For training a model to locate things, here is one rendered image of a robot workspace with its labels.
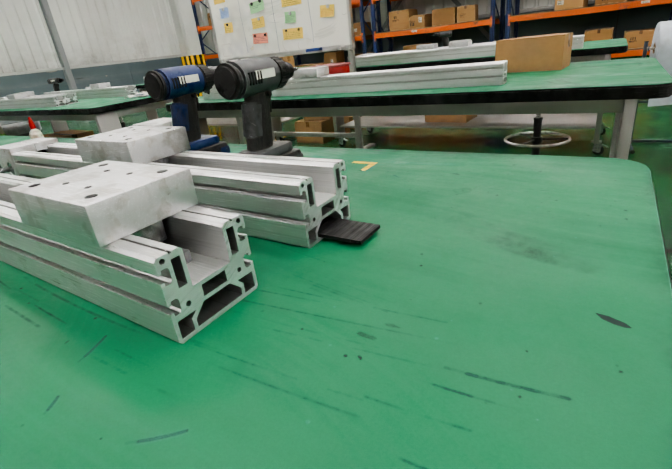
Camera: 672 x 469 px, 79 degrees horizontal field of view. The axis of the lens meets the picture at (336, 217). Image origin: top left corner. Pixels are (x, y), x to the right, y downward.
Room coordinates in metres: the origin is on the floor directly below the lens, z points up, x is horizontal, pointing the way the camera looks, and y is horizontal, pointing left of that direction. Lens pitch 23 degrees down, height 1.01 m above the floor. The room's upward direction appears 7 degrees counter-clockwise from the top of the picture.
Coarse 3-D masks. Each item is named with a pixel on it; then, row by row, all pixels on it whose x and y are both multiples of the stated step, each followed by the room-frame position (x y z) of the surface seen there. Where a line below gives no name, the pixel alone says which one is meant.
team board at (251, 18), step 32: (224, 0) 4.19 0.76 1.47; (256, 0) 3.98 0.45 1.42; (288, 0) 3.79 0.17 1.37; (320, 0) 3.61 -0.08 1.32; (224, 32) 4.24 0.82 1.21; (256, 32) 4.02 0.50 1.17; (288, 32) 3.82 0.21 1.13; (320, 32) 3.63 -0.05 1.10; (352, 32) 3.48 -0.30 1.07; (352, 64) 3.52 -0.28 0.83
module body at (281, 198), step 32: (32, 160) 0.86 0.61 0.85; (64, 160) 0.77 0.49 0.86; (192, 160) 0.67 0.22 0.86; (224, 160) 0.63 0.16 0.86; (256, 160) 0.59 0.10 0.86; (288, 160) 0.56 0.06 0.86; (320, 160) 0.54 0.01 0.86; (224, 192) 0.52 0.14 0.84; (256, 192) 0.51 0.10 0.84; (288, 192) 0.46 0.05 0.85; (320, 192) 0.52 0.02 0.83; (256, 224) 0.50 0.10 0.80; (288, 224) 0.46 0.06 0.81
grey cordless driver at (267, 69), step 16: (224, 64) 0.70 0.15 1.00; (240, 64) 0.71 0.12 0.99; (256, 64) 0.73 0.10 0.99; (272, 64) 0.76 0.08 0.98; (288, 64) 0.82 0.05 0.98; (224, 80) 0.70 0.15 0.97; (240, 80) 0.69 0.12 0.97; (256, 80) 0.72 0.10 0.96; (272, 80) 0.75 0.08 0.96; (224, 96) 0.70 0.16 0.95; (240, 96) 0.71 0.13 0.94; (256, 96) 0.74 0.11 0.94; (256, 112) 0.73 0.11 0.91; (256, 128) 0.72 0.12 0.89; (256, 144) 0.72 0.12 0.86; (272, 144) 0.75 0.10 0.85; (288, 144) 0.76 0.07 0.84
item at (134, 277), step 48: (0, 192) 0.67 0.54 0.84; (0, 240) 0.50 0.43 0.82; (48, 240) 0.43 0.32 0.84; (144, 240) 0.34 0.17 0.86; (192, 240) 0.38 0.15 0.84; (240, 240) 0.37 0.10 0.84; (96, 288) 0.37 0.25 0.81; (144, 288) 0.31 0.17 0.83; (192, 288) 0.32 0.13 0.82; (240, 288) 0.36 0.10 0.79; (192, 336) 0.30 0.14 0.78
